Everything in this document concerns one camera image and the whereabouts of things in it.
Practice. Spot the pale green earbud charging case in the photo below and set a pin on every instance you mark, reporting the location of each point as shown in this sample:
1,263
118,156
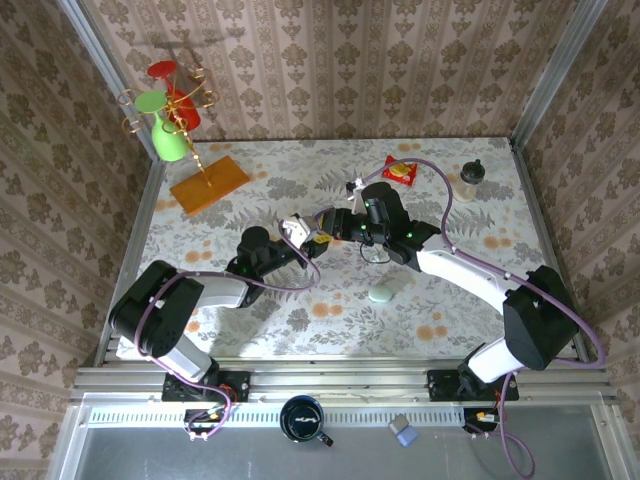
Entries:
381,294

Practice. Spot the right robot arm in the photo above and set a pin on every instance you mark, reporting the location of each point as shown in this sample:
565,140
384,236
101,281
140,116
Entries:
540,320

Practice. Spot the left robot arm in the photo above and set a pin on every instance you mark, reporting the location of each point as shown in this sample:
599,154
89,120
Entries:
150,310

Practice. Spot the red snack packet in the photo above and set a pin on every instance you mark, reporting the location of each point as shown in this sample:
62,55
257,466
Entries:
400,172

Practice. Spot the gold rack with wooden base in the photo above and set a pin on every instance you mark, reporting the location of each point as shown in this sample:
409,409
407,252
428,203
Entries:
210,187

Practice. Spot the floral patterned tablecloth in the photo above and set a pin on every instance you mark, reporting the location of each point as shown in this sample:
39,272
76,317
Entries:
350,325

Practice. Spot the clear bottle with black cap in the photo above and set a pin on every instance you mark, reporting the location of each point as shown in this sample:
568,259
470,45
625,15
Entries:
472,172

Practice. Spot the green plastic wine glass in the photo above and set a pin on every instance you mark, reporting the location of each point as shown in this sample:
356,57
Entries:
169,145

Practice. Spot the black mug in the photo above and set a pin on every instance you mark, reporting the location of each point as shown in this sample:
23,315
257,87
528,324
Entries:
300,420

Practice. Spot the black connector box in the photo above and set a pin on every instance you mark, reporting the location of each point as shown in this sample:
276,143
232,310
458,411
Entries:
480,417
202,419

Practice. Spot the slotted metal strip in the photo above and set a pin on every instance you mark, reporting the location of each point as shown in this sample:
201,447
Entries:
350,416

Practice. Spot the red plastic wine glass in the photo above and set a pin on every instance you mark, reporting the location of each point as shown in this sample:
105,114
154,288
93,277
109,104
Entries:
164,69

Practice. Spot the small blue grey box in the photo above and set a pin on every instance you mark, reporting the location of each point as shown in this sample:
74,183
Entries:
404,431

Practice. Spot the grey metal shelf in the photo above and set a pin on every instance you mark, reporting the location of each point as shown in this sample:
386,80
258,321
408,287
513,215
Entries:
150,460

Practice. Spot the aluminium side rail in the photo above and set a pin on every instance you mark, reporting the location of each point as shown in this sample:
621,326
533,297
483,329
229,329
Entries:
129,250

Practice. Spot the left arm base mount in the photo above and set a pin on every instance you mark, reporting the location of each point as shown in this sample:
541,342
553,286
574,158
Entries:
235,387

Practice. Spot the aluminium cross rail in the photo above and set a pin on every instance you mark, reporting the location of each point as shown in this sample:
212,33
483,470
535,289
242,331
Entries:
340,382

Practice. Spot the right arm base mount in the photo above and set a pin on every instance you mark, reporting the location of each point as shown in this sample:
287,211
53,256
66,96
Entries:
442,387

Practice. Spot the aluminium frame post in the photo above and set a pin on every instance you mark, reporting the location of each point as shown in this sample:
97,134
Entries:
572,50
100,50

